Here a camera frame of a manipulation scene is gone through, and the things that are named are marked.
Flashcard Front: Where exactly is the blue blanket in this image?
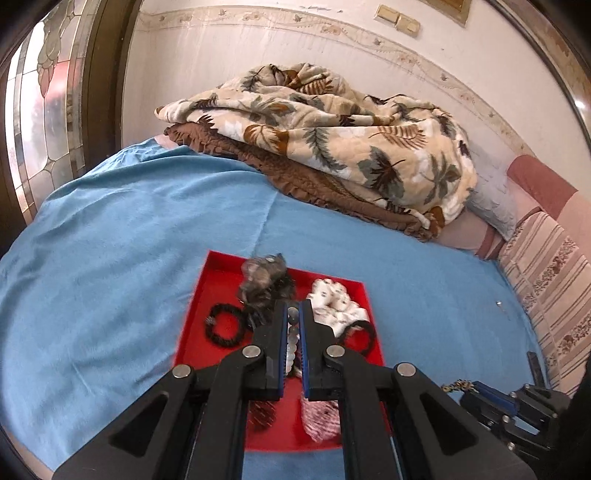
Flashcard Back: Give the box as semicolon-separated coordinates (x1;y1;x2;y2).
0;137;551;480

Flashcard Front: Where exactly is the leaf print blanket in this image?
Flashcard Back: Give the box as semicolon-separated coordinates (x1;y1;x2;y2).
154;62;479;230

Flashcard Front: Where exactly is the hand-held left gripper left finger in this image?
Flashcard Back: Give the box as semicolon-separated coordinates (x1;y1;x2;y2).
53;300;290;480

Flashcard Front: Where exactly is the dark red scrunchie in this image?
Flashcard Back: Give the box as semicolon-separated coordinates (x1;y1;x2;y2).
247;401;279;433

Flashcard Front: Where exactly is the red tray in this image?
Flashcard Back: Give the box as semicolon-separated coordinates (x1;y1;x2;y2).
172;250;393;452

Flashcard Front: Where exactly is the white printed scrunchie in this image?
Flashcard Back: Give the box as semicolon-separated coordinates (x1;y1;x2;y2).
307;277;371;334

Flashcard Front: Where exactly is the white pearl bracelet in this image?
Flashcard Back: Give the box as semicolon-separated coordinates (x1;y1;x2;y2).
285;307;304;377

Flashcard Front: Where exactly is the wooden picture frame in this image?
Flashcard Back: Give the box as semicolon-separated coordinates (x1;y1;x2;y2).
429;0;472;27

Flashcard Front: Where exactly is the pink bolster cushion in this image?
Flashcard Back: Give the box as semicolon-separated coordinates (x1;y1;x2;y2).
505;154;581;217

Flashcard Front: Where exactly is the black hair tie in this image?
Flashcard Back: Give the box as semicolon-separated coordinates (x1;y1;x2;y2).
205;304;246;345
338;319;378;357

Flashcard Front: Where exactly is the grey brown scrunchie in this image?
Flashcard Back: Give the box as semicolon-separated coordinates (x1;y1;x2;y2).
238;253;297;325

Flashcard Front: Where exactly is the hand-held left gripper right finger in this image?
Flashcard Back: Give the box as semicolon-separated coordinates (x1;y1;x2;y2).
300;300;537;480

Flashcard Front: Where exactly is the grey white pillow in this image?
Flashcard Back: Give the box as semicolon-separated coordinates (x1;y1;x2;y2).
464;148;523;241

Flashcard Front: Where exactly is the dark wooden door frame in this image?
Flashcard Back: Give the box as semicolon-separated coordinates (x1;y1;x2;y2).
76;0;145;172

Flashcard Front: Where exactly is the braided bracelet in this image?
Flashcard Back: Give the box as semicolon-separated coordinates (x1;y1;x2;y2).
441;378;477;394

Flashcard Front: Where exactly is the striped floral cushion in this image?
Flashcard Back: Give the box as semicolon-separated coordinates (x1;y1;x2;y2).
496;189;591;398

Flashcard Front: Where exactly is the red white plaid scrunchie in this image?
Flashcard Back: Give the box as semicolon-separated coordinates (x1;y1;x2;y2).
300;392;343;444

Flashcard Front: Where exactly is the stained glass door panel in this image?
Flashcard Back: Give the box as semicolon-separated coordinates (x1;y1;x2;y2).
4;0;100;219

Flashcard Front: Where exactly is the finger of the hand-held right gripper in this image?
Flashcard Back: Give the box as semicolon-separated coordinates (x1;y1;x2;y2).
470;380;519;412
460;392;506;430

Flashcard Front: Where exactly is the brown ruffled blanket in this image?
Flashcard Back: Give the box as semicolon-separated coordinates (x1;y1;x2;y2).
164;121;440;243

